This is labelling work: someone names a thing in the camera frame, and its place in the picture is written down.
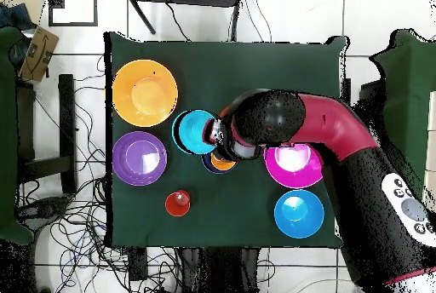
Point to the black floor stand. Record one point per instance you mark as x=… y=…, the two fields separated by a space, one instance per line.
x=66 y=129

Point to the cardboard box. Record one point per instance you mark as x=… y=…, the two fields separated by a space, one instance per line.
x=39 y=52

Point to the green covered side table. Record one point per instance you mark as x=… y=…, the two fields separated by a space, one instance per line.
x=6 y=136
x=408 y=85

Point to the black power strip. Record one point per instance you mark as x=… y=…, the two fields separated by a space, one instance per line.
x=138 y=264

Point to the large pink bowl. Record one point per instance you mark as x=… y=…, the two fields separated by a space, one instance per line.
x=293 y=177

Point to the orange cup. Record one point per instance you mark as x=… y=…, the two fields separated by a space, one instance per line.
x=221 y=164

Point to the red cup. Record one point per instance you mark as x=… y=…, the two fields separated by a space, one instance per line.
x=177 y=203

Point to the medium sky blue bowl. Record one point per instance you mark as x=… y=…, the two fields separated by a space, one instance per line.
x=299 y=214

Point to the small cyan bowl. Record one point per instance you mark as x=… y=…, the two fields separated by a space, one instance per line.
x=192 y=133

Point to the black stand foot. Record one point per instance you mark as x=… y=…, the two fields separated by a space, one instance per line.
x=44 y=209

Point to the black box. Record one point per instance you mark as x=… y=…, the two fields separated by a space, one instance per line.
x=369 y=90

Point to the small dark blue bowl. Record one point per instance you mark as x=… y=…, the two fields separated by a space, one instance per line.
x=207 y=165

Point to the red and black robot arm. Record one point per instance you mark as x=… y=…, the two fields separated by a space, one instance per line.
x=333 y=122

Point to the large yellow bowl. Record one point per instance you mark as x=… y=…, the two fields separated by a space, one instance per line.
x=144 y=95

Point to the blue cloth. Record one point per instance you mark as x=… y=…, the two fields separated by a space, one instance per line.
x=15 y=17

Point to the dark green tablecloth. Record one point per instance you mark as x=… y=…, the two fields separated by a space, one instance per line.
x=221 y=68

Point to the black square frame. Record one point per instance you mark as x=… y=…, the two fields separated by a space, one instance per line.
x=56 y=0

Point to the purple bowl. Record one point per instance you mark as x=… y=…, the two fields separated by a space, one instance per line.
x=136 y=158

